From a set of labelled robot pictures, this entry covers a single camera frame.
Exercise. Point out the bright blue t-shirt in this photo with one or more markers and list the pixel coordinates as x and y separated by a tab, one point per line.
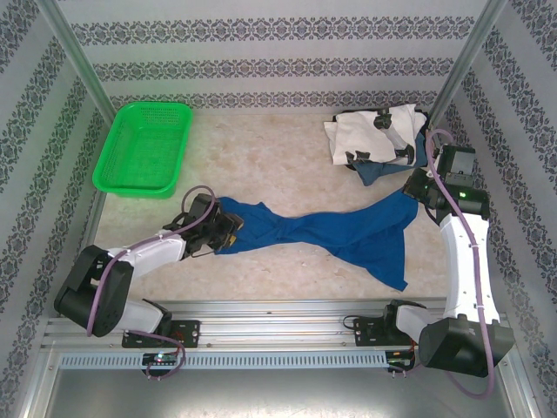
348	231

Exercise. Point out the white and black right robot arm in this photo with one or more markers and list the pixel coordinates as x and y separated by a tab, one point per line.
465	270

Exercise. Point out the slate blue folded t-shirt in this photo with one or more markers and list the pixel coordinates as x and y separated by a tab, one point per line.
370	172

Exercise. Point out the white t-shirt with black print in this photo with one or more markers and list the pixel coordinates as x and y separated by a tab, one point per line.
370	130

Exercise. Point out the green plastic basket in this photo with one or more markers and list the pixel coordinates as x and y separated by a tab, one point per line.
139	143

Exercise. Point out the left controller circuit board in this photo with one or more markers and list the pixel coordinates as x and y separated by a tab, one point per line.
161	358

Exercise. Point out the controller circuit board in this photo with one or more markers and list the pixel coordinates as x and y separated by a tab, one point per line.
161	358
400	355

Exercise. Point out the grey metal sheet panel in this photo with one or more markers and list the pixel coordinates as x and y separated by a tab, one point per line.
278	392

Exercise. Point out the right controller circuit board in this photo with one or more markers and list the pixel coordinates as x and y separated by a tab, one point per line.
400	355

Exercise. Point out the aluminium rail frame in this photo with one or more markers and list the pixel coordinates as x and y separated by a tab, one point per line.
270	324

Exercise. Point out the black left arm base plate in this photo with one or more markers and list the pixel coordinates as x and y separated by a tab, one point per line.
187	333

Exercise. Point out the aluminium corner post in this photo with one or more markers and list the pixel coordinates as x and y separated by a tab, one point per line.
82	65
465	65

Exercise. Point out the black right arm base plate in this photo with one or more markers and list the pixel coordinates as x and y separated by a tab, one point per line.
367	333

